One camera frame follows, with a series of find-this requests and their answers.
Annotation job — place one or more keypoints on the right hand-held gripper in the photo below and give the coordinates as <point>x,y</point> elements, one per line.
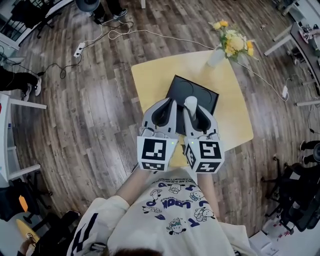
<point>208,151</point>

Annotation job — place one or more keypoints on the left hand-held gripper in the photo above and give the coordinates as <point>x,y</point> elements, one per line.
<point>153,150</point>

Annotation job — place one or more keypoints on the white cylinder object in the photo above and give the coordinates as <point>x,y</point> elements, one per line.
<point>191,105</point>

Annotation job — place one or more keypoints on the black tray box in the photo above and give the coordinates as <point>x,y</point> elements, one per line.
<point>185,87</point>

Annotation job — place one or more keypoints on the person's left forearm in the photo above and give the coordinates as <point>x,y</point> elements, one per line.
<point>133,186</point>

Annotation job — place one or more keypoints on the person's right forearm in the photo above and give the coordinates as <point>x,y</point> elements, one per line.
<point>210,195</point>

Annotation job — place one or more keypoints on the white vase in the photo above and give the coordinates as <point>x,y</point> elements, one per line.
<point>214,57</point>

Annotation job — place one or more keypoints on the yellow flower bouquet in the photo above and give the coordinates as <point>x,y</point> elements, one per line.
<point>236,43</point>

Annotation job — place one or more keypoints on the white power adapter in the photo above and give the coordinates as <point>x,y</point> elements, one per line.
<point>285,91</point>

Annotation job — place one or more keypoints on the person's white printed shirt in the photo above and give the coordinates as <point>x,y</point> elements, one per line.
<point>170,225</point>

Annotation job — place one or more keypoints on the white power strip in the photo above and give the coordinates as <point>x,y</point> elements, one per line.
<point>79,50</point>

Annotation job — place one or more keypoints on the black office chair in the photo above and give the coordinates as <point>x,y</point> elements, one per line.
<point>27,15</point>
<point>300,195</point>
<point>57,225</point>

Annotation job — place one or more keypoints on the dark grey table white legs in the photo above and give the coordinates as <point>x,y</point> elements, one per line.
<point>306,55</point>

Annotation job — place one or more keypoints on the white packets red print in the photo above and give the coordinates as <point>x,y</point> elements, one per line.
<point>280,226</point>

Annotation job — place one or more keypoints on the grey round-backed chair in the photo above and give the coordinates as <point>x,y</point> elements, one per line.
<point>87,3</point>

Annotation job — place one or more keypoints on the black backpack orange patch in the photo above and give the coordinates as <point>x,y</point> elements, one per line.
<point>12,200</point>

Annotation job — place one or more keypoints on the black metal railing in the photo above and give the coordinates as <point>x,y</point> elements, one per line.
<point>12,30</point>

